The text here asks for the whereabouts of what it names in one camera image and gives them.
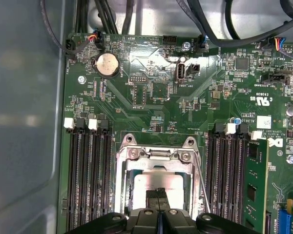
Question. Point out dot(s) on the CPU socket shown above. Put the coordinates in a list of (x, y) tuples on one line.
[(127, 145)]

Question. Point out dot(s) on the silver internal USB port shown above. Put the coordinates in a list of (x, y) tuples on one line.
[(181, 72)]

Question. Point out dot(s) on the silver board screw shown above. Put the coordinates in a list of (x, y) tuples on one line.
[(291, 159), (81, 79), (185, 45)]

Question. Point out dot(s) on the round coin battery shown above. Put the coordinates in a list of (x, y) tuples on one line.
[(108, 65)]

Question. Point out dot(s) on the silver CPU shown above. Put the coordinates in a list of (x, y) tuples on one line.
[(141, 192)]

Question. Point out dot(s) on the white board label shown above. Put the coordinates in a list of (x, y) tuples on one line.
[(263, 122)]

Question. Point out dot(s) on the green RAM stick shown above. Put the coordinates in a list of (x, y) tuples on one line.
[(256, 175)]

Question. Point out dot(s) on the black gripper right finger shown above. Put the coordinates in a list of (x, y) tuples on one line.
[(175, 221)]

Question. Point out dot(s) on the blue capacitor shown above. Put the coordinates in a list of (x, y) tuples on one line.
[(234, 120)]

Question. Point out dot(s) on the black PC case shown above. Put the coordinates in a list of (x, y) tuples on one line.
[(19, 97)]

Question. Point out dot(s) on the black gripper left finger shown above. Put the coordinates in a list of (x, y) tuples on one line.
[(146, 221)]

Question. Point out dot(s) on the green motherboard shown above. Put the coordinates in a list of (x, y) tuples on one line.
[(185, 114)]

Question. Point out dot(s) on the RAM slot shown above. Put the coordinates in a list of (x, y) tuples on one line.
[(257, 135), (73, 170), (84, 170), (240, 170), (226, 170), (106, 170), (213, 170), (94, 170)]

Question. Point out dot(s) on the blue expansion slot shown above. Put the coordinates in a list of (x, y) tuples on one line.
[(284, 220)]

